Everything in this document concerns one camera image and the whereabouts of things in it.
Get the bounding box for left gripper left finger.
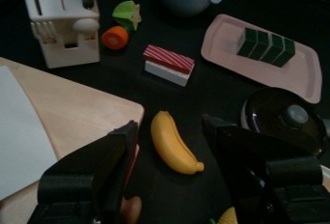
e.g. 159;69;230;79
26;120;140;224

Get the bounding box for red striped white toy block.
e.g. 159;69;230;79
142;43;197;88

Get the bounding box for green and yellow toy corn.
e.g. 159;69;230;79
209;206;239;224

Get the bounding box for yellow toy banana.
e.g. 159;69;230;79
150;110;206;176

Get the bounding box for brown toy egg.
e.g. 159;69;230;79
120;195;143;224

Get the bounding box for white toy fork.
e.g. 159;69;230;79
30;20;59;45

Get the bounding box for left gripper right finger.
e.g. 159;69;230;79
201;113;330;224

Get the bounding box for pink plastic tray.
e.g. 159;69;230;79
201;13;324;104

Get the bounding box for orange toy carrot piece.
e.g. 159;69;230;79
100;25;130;51

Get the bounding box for green toy star fruit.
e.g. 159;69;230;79
111;0;143;32

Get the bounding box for white toy pot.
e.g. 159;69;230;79
320;164;330;193

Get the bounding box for dark green segmented toy block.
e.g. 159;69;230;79
237;26;297;69

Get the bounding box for white toy spoon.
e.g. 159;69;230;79
71;17;100;41

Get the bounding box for white flat sheet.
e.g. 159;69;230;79
0;65;59;202

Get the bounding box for wooden cutting board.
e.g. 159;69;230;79
0;56;146;224

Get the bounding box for white toy knife block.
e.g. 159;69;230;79
19;0;102;70

